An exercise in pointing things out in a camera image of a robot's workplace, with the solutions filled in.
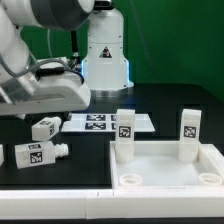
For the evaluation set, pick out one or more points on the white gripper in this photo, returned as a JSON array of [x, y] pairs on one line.
[[60, 93]]

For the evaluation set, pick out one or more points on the white square table top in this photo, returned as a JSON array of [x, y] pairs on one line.
[[156, 165]]

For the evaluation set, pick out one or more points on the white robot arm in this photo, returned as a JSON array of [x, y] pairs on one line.
[[37, 72]]

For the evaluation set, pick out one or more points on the white marker tag sheet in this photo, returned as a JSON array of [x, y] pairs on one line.
[[81, 122]]

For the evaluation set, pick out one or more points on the white left fence bar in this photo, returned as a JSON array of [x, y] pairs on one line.
[[1, 155]]

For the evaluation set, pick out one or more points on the white fence bar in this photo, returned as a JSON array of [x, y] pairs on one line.
[[105, 204], [1, 155]]

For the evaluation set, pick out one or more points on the white front fence bar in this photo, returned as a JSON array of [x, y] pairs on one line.
[[105, 204]]

